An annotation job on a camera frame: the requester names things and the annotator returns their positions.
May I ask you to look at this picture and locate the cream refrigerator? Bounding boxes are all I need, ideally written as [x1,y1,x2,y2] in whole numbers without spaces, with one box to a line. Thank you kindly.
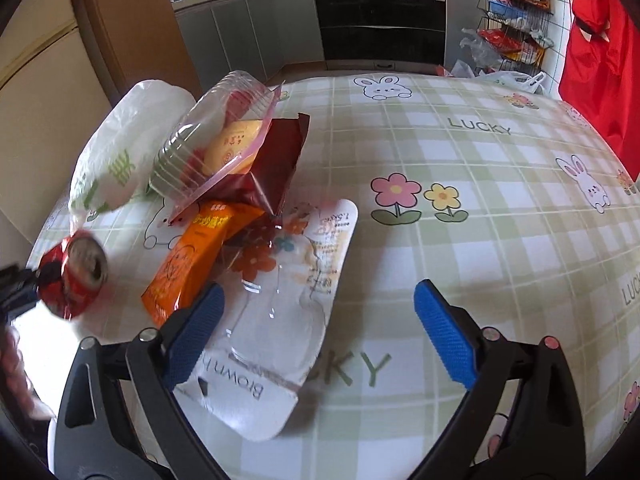
[0,0,117,243]

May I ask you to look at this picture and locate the person's left hand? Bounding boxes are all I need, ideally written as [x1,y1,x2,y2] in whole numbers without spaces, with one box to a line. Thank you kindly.
[0,324,53,418]

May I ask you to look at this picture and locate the grey lower kitchen cabinets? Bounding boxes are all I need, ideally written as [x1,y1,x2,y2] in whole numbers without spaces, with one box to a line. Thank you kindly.
[172,0,327,92]

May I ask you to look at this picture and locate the dark red foil packet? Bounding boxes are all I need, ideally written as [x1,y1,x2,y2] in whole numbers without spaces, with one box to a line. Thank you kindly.
[220,112,312,221]

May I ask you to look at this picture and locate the red apron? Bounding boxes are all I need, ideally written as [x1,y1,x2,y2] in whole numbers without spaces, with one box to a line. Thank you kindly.
[557,0,640,184]

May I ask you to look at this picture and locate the orange snack packet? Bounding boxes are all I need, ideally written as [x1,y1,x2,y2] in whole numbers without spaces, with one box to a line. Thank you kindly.
[140,199,266,328]

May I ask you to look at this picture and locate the clear crumpled plastic bag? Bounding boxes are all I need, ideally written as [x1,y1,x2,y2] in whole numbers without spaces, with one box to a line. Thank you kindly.
[458,27,502,69]

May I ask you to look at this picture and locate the white shopping bag green print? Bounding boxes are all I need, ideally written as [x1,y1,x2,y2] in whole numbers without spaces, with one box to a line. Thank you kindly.
[476,69,547,95]

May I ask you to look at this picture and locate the black integrated stove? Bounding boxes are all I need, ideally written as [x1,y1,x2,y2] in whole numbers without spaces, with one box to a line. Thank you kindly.
[312,0,447,73]

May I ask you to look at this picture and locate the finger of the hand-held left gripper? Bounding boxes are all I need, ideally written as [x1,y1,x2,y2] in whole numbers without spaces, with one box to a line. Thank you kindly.
[0,264,44,320]

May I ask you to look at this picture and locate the clear plastic clamshell container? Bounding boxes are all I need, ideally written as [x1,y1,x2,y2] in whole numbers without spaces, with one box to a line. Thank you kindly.
[149,70,283,221]

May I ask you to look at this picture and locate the wire storage rack with snacks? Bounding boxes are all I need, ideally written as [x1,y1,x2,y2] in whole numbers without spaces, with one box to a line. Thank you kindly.
[474,0,559,79]

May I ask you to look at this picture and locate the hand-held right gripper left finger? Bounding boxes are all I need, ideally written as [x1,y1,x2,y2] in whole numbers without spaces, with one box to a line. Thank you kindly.
[54,281,232,480]

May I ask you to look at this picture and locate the grey narrow base cabinet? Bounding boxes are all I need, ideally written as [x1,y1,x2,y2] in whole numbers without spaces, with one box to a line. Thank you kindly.
[444,0,489,67]

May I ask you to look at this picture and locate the crushed red drink can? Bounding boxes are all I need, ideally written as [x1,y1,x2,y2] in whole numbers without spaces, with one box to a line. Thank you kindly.
[37,232,111,320]

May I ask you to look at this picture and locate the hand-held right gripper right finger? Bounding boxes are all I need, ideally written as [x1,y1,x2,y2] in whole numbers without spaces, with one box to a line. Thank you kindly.
[413,279,587,480]

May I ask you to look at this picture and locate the white plastic bag green print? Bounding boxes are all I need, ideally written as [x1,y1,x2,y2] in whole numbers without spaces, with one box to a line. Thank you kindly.
[67,79,197,233]

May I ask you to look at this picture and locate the clear printed plastic bag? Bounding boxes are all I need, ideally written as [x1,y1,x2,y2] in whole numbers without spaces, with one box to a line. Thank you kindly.
[172,198,361,443]

